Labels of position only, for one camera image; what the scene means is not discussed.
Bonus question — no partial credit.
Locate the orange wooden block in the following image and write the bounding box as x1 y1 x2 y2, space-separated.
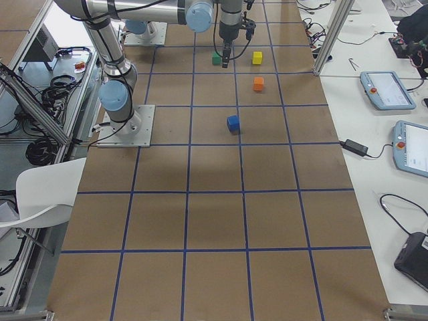
253 76 265 92

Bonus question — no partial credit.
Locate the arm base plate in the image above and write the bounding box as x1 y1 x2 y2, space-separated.
122 21 167 47
96 104 155 148

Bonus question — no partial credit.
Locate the near teach pendant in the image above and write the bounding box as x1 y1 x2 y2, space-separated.
393 120 427 177

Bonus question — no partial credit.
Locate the black power adapter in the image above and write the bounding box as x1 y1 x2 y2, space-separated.
340 139 368 156

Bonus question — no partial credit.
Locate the white chair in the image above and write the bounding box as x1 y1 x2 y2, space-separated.
1 158 86 228

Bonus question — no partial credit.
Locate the teach pendant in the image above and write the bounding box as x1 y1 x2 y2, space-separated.
393 120 427 177
360 71 416 110

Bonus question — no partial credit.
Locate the green wooden block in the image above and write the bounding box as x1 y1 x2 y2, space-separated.
211 51 222 66

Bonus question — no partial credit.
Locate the blue wooden block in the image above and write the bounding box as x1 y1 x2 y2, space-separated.
227 115 240 134

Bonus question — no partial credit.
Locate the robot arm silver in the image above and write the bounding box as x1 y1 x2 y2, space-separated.
121 2 247 68
56 1 213 147

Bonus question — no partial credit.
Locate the far teach pendant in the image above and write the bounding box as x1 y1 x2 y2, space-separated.
360 71 416 110

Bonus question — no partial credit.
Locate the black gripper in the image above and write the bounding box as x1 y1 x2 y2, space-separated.
219 12 241 68

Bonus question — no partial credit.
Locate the orange snack packet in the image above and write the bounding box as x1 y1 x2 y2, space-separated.
74 62 86 72

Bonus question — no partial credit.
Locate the yellow wooden block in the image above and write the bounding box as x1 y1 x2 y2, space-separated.
251 51 263 66

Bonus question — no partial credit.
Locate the black laptop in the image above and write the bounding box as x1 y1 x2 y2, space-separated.
394 232 427 291

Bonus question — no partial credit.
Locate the aluminium frame post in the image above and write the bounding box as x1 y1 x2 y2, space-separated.
313 0 354 76

